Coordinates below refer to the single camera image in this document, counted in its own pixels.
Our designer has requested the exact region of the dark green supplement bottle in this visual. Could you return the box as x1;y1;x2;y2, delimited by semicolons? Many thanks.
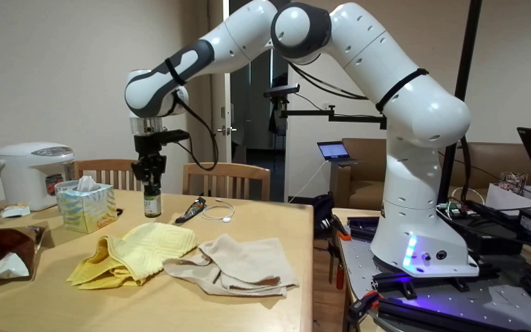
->
142;186;164;219

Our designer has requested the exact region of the beige cloth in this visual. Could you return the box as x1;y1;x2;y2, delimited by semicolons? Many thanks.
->
162;234;301;299

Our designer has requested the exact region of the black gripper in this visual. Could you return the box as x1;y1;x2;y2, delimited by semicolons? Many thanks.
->
131;146;168;199

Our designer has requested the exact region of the brown foil snack bag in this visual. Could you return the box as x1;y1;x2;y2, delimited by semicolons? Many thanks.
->
0;223;50;267

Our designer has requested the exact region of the patterned tissue box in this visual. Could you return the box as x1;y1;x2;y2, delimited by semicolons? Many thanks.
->
55;175;120;234

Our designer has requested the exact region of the light wooden chair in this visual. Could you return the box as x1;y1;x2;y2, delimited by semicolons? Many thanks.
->
70;157;142;194
181;160;273;203

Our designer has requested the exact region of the black vertical pole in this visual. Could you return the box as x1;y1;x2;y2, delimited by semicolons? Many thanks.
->
435;0;483;205

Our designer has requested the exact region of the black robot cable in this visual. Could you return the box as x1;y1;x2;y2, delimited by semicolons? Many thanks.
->
164;57;221;173

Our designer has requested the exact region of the yellow towel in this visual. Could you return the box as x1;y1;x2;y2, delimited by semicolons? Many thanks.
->
66;221;199;291

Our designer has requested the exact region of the small blue lit tablet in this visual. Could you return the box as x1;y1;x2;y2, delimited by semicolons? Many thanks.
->
315;140;354;164

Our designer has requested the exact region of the white electric water boiler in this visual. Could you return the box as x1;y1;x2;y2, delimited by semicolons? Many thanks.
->
0;142;76;212

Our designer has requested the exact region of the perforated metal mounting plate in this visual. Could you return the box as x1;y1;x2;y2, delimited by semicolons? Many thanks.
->
338;208;531;332

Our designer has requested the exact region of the black camera on boom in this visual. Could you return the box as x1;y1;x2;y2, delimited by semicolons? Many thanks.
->
262;83;391;136

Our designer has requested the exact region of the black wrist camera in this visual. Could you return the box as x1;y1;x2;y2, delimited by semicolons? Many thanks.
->
133;127;192;151

